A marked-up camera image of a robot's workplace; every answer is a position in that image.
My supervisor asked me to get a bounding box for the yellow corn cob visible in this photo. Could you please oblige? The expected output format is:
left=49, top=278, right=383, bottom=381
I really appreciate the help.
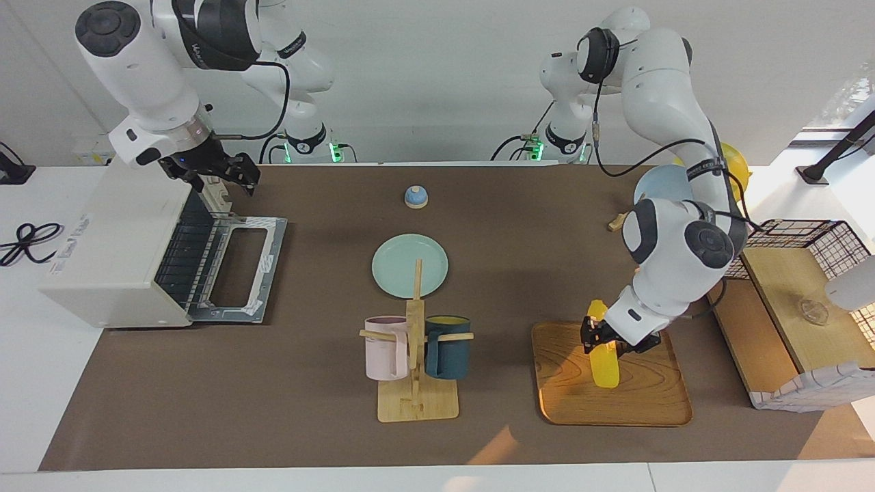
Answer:
left=587, top=299, right=620, bottom=389

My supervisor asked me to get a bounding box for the glass oven door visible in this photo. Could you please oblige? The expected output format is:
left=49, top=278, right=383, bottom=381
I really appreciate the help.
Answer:
left=188, top=215, right=288, bottom=323

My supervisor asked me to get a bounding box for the pale green plate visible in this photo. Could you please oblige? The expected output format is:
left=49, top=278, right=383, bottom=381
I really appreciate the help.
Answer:
left=371, top=234, right=450, bottom=299

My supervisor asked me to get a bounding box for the beige toaster oven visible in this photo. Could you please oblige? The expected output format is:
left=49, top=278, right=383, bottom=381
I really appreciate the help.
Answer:
left=39, top=161, right=288, bottom=329

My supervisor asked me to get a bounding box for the rectangular wooden tray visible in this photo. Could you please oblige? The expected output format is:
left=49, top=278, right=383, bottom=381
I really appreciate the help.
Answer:
left=531, top=321, right=693, bottom=427

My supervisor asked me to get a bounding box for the white socket box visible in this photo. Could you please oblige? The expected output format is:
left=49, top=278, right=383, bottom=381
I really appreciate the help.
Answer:
left=72, top=133, right=113, bottom=166

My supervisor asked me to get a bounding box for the dark blue mug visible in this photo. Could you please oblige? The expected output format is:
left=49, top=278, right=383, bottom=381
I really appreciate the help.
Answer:
left=424, top=314, right=472, bottom=380

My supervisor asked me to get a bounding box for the light blue plate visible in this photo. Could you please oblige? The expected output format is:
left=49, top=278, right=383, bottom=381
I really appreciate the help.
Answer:
left=634, top=164, right=691, bottom=206

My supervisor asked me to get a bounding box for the white checked fabric liner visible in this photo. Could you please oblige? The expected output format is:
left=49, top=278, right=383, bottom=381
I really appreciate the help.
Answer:
left=749, top=361, right=875, bottom=412

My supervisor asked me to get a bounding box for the black table clamp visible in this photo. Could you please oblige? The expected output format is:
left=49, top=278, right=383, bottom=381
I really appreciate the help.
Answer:
left=0, top=142, right=36, bottom=185

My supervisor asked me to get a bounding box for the wooden mug rack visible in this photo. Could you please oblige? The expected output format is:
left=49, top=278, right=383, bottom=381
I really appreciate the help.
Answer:
left=359, top=258, right=474, bottom=423

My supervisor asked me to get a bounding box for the pink mug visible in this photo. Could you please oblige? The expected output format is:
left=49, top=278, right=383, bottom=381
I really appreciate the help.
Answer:
left=364, top=315, right=411, bottom=381

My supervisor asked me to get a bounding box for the yellow plate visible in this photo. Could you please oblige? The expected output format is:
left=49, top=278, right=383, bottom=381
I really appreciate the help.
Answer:
left=673, top=142, right=751, bottom=200

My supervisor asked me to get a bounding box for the brown table mat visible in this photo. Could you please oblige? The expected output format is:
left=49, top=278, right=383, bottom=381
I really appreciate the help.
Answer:
left=38, top=164, right=875, bottom=472

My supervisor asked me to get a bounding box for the white cylindrical object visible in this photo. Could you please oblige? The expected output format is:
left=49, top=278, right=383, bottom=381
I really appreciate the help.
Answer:
left=824, top=256, right=875, bottom=312

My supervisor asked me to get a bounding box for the window with grey sill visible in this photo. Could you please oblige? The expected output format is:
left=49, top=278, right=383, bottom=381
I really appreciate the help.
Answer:
left=790, top=61, right=875, bottom=148

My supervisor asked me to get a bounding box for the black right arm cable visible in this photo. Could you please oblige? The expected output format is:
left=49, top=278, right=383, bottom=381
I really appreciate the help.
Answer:
left=205, top=60, right=292, bottom=141

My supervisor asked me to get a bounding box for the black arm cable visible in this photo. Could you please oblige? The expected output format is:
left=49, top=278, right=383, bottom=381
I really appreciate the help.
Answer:
left=205, top=60, right=292, bottom=141
left=590, top=34, right=763, bottom=233

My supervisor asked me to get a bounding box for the coiled black cable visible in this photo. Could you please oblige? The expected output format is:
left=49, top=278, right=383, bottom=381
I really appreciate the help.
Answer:
left=0, top=222, right=64, bottom=267

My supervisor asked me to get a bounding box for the black wire basket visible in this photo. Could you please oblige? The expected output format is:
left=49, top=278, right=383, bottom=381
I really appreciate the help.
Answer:
left=701, top=219, right=875, bottom=412

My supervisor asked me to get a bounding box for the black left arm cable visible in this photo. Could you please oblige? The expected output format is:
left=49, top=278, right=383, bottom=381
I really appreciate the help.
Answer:
left=590, top=34, right=763, bottom=233

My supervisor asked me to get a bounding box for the black base cable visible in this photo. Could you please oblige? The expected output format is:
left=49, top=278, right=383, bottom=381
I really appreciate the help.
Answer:
left=490, top=102, right=554, bottom=161

